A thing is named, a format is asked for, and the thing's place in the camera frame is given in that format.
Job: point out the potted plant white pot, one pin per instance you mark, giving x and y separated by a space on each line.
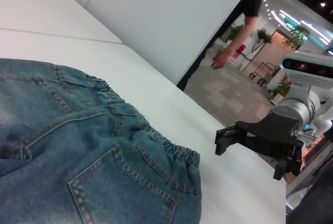
282 88

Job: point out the leafy green indoor plant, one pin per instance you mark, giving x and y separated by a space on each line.
296 39

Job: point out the dark grey bulky object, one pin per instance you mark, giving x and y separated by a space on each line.
317 208

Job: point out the tall green indoor plant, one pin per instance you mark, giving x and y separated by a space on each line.
263 36

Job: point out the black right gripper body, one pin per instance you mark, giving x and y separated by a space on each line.
278 135

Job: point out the bystander bare hand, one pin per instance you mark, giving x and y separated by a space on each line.
220 60

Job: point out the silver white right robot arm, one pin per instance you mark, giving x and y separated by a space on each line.
299 108

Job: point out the pink sign board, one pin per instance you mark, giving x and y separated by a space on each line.
240 48

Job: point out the bystander bare forearm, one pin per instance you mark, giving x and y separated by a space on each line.
240 35

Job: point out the metal frame trolley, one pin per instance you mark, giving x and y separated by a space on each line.
261 80

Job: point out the blue denim shorts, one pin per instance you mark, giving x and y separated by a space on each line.
78 143

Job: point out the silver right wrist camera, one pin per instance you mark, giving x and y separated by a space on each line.
307 66

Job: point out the dark green indoor plant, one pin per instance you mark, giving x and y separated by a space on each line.
235 32

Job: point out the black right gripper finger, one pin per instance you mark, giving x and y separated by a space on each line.
291 164
225 139

